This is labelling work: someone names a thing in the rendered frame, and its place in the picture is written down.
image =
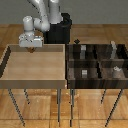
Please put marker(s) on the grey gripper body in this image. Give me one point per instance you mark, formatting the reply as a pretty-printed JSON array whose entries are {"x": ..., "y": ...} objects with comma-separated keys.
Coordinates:
[{"x": 30, "y": 40}]

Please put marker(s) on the brown loaf of bread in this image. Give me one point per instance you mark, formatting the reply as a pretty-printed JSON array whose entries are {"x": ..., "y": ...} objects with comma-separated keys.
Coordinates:
[{"x": 31, "y": 50}]

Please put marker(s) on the dark wooden compartment bin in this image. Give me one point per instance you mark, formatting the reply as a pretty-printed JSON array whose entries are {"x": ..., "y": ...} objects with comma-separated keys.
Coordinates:
[{"x": 96, "y": 80}]

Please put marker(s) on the light wooden bin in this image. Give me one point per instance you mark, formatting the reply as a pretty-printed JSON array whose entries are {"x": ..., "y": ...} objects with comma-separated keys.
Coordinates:
[{"x": 33, "y": 66}]

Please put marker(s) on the small dark diamond marker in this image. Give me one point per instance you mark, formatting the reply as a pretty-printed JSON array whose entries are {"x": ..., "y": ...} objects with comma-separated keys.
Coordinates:
[{"x": 77, "y": 41}]

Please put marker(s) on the grey tall box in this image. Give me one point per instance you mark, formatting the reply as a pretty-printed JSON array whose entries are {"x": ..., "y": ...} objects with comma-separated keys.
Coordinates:
[{"x": 82, "y": 52}]

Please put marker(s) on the grey metal table leg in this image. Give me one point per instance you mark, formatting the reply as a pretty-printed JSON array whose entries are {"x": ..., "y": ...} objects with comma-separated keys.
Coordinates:
[
  {"x": 15, "y": 106},
  {"x": 114, "y": 106},
  {"x": 71, "y": 106},
  {"x": 104, "y": 96},
  {"x": 59, "y": 105},
  {"x": 26, "y": 96}
]

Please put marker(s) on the small grey cube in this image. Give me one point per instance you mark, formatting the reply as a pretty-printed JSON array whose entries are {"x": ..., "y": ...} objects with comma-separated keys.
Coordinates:
[{"x": 84, "y": 73}]

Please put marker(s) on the grey slanted carton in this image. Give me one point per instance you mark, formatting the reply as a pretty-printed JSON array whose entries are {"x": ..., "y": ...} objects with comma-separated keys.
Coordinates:
[{"x": 114, "y": 50}]

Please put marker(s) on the small white can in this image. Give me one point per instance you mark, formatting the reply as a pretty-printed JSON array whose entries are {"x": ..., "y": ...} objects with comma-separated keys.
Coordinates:
[{"x": 116, "y": 70}]

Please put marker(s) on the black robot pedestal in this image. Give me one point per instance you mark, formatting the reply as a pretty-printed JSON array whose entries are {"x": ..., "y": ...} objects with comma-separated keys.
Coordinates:
[{"x": 59, "y": 31}]

